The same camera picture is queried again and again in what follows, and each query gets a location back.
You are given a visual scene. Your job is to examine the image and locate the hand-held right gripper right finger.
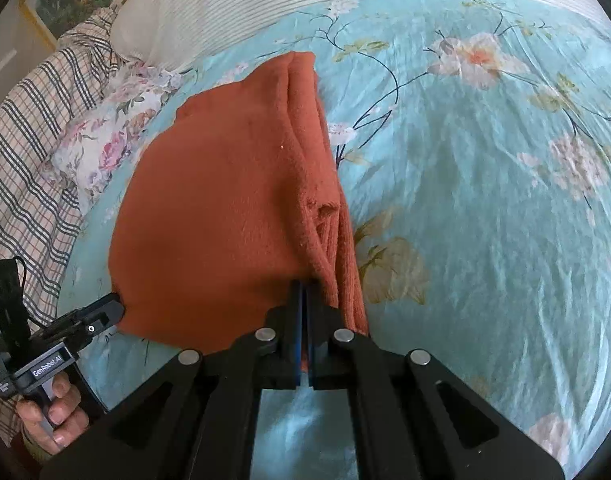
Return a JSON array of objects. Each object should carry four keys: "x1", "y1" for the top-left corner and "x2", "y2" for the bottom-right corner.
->
[{"x1": 304, "y1": 282, "x2": 566, "y2": 480}]

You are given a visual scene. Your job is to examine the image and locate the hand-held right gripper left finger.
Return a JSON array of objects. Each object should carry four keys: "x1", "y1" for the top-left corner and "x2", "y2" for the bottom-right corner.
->
[{"x1": 38, "y1": 280, "x2": 306, "y2": 480}]

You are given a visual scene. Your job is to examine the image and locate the white striped pillow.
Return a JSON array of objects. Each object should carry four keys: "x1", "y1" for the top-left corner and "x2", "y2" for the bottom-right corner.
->
[{"x1": 110, "y1": 0, "x2": 611, "y2": 74}]

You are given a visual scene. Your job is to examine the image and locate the teal floral bed sheet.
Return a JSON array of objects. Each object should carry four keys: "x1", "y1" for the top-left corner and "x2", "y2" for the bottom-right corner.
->
[{"x1": 55, "y1": 0, "x2": 611, "y2": 480}]

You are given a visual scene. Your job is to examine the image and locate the person's left hand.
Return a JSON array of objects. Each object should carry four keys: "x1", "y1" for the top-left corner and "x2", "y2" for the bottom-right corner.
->
[{"x1": 15, "y1": 374, "x2": 92, "y2": 457}]

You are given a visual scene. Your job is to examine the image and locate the orange knit sweater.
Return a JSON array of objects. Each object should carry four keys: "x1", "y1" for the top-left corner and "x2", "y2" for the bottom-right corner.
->
[{"x1": 108, "y1": 51, "x2": 371, "y2": 357}]

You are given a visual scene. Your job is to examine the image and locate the plaid checked cloth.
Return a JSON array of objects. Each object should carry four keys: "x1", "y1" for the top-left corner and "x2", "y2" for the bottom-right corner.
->
[{"x1": 0, "y1": 7, "x2": 132, "y2": 447}]

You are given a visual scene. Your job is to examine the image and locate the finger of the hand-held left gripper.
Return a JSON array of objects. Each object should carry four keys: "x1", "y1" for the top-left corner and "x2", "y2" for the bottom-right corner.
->
[
  {"x1": 38, "y1": 310, "x2": 88, "y2": 343},
  {"x1": 60, "y1": 294, "x2": 125, "y2": 348}
]

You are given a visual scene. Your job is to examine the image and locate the white floral cloth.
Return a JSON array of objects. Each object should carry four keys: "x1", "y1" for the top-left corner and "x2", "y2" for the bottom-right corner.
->
[{"x1": 40, "y1": 62, "x2": 196, "y2": 217}]

